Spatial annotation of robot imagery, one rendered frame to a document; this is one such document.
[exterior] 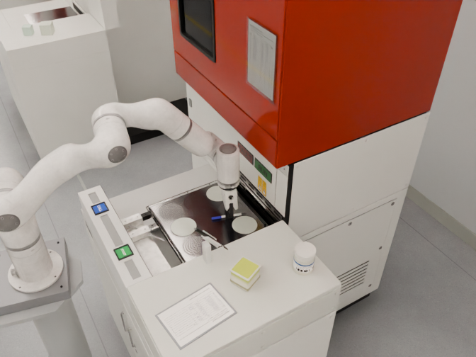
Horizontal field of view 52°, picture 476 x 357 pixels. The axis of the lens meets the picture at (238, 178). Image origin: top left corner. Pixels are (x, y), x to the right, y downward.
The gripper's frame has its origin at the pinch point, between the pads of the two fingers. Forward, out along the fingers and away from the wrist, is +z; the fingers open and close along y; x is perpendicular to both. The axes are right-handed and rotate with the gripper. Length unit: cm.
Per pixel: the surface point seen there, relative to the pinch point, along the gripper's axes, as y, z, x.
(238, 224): -4.7, 2.3, -2.8
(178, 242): -9.5, 2.2, 21.2
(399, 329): -12, 92, -89
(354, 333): -9, 92, -64
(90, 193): 19, -4, 53
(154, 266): -17.6, 4.2, 31.1
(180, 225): -0.8, 2.2, 19.6
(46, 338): -17, 37, 77
